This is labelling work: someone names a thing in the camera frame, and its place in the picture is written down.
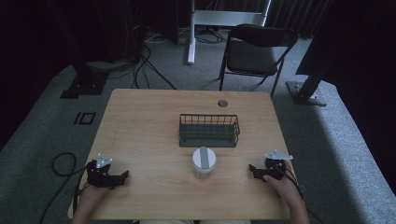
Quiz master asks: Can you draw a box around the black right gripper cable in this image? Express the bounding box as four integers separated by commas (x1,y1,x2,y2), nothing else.
283,169,321,224

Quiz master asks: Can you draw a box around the black stand with square base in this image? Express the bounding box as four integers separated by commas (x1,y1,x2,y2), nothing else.
60,46,109,100

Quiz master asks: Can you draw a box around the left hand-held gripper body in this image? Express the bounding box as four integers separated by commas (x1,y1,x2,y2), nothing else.
86,152,123,189

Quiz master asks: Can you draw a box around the dark wire basket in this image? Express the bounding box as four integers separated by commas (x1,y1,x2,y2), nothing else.
178,113,241,148

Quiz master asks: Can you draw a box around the person's left hand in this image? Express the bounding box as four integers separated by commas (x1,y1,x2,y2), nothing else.
78,183,111,200

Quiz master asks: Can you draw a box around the dark curtain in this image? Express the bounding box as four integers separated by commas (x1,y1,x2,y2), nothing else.
266,0,332,39

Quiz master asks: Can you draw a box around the black folding chair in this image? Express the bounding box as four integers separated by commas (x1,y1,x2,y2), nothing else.
218,23,299,98

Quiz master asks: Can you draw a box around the white metal desk frame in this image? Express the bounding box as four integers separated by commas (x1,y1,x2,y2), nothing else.
187,0,272,65

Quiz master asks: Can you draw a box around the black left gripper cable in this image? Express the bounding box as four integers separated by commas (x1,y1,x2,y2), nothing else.
38,151,90,224

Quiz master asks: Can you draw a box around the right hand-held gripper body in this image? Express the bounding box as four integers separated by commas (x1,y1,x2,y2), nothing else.
263,149,293,181

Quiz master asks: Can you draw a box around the clear jar with white lid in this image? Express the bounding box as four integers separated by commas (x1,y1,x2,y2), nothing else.
191,146,217,179

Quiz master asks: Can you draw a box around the black floor cable bundle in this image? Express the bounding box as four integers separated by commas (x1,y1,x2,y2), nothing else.
87,45,177,91

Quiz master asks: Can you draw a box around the black stand with grey base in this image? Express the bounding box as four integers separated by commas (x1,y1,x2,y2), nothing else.
286,66,328,107

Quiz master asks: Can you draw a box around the person's right hand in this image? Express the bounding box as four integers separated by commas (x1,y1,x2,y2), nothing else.
262,160,303,200

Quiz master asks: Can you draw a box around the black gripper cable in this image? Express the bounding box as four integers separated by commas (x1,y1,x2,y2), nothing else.
38,151,90,224
283,169,321,224

